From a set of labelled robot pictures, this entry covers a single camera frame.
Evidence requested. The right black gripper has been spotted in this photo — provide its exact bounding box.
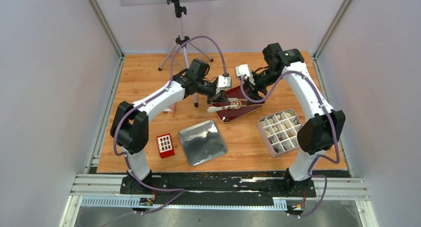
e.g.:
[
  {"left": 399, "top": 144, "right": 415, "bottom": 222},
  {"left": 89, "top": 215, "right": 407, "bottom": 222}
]
[{"left": 243, "top": 68, "right": 282, "bottom": 106}]

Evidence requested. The red lacquer tray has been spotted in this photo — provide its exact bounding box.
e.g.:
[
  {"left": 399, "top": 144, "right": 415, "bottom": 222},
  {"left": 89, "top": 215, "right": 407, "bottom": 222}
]
[{"left": 211, "top": 86, "right": 264, "bottom": 123}]

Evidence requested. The silver compartment tin box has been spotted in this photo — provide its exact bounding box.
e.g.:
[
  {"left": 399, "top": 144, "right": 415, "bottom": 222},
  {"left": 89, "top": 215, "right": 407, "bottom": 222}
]
[{"left": 257, "top": 109, "right": 302, "bottom": 158}]

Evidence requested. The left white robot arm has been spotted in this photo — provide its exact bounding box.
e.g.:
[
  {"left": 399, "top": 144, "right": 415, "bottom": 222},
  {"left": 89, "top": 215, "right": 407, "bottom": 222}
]
[{"left": 110, "top": 59, "right": 231, "bottom": 194}]

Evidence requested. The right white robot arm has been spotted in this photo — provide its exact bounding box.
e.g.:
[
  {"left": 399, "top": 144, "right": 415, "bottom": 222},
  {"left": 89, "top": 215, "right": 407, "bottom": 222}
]
[{"left": 235, "top": 43, "right": 346, "bottom": 196}]

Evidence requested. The silver tin lid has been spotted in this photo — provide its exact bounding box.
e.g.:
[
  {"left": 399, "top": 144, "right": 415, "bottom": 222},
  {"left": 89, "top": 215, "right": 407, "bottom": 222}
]
[{"left": 178, "top": 120, "right": 227, "bottom": 166}]

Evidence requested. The pink white card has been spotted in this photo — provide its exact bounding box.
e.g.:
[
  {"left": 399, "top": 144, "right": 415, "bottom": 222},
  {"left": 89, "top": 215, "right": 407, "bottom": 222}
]
[{"left": 162, "top": 103, "right": 176, "bottom": 113}]

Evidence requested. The grey tripod stand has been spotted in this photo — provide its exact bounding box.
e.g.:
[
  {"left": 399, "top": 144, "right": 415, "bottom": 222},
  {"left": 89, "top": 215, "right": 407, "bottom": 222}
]
[{"left": 157, "top": 0, "right": 214, "bottom": 108}]

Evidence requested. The red small box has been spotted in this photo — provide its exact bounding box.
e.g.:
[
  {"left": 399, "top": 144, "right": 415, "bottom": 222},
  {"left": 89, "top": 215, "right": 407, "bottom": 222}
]
[{"left": 156, "top": 133, "right": 175, "bottom": 159}]

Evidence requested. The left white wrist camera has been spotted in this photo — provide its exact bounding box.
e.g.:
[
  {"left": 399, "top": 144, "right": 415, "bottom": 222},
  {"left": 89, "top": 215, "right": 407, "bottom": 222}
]
[{"left": 216, "top": 75, "right": 232, "bottom": 93}]

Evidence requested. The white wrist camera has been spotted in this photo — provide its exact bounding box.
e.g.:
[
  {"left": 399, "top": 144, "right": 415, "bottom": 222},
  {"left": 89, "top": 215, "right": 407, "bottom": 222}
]
[
  {"left": 216, "top": 75, "right": 232, "bottom": 93},
  {"left": 235, "top": 64, "right": 255, "bottom": 85}
]

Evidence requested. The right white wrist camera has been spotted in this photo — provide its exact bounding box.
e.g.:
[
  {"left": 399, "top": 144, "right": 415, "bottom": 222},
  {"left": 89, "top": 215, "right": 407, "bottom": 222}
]
[{"left": 235, "top": 64, "right": 255, "bottom": 85}]

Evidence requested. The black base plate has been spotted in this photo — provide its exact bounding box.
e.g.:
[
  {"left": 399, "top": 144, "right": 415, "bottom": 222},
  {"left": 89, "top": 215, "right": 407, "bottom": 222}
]
[{"left": 120, "top": 171, "right": 316, "bottom": 206}]

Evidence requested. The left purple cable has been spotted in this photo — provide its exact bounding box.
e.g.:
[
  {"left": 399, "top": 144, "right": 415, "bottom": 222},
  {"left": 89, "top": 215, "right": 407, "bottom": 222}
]
[{"left": 113, "top": 35, "right": 228, "bottom": 193}]

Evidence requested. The purple cable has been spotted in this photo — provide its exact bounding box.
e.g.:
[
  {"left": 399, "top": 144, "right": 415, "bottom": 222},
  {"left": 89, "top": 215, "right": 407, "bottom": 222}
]
[
  {"left": 239, "top": 70, "right": 341, "bottom": 219},
  {"left": 113, "top": 35, "right": 228, "bottom": 193}
]

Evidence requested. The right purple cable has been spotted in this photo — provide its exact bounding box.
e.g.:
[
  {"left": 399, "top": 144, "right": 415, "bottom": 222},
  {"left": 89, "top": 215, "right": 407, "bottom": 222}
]
[{"left": 239, "top": 70, "right": 341, "bottom": 219}]

